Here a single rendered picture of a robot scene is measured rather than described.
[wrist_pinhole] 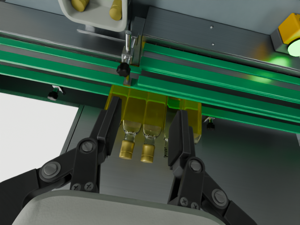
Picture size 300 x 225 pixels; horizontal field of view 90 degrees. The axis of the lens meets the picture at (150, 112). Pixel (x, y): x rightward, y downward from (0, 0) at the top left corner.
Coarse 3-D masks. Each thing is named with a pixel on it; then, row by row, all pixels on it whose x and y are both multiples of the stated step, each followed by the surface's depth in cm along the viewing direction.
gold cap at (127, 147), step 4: (124, 140) 40; (124, 144) 40; (128, 144) 40; (132, 144) 40; (124, 148) 39; (128, 148) 39; (132, 148) 40; (120, 152) 40; (124, 152) 39; (128, 152) 39; (132, 152) 40; (120, 156) 39; (124, 156) 38; (128, 156) 39
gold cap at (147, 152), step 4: (144, 144) 41; (148, 144) 41; (144, 148) 40; (148, 148) 40; (152, 148) 40; (144, 152) 40; (148, 152) 40; (152, 152) 40; (144, 156) 39; (148, 156) 39; (152, 156) 40; (144, 160) 39; (148, 160) 39; (152, 160) 40
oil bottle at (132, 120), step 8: (136, 96) 45; (144, 96) 45; (128, 104) 44; (136, 104) 44; (144, 104) 44; (128, 112) 42; (136, 112) 43; (144, 112) 44; (128, 120) 41; (136, 120) 42; (128, 128) 41; (136, 128) 41
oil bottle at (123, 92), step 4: (112, 84) 45; (112, 88) 45; (116, 88) 45; (120, 88) 45; (124, 88) 45; (128, 88) 46; (112, 92) 44; (116, 92) 44; (120, 92) 44; (124, 92) 45; (128, 92) 45; (108, 96) 44; (120, 96) 44; (124, 96) 44; (128, 96) 46; (108, 100) 43; (124, 100) 44; (108, 104) 42; (124, 104) 43; (104, 108) 42; (124, 108) 43; (124, 112) 44; (120, 124) 41; (120, 128) 44
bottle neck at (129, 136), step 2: (126, 132) 42; (128, 132) 42; (126, 134) 42; (128, 134) 41; (130, 134) 41; (132, 134) 41; (134, 134) 42; (126, 136) 41; (128, 136) 41; (130, 136) 41; (132, 136) 41; (134, 136) 42; (124, 138) 42; (126, 138) 41; (128, 138) 41; (130, 138) 41; (132, 138) 41; (128, 140) 40; (130, 140) 41; (132, 140) 41
